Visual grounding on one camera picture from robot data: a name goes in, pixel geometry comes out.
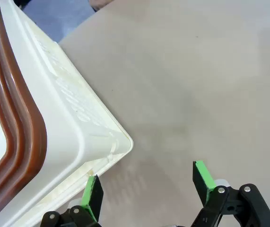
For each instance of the white basket brown rim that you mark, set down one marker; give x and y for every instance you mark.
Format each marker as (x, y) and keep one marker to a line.
(54, 118)

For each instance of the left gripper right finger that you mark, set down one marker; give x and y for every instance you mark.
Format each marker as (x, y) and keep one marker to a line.
(202, 179)

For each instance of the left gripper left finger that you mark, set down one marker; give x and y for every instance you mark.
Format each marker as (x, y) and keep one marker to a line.
(94, 196)

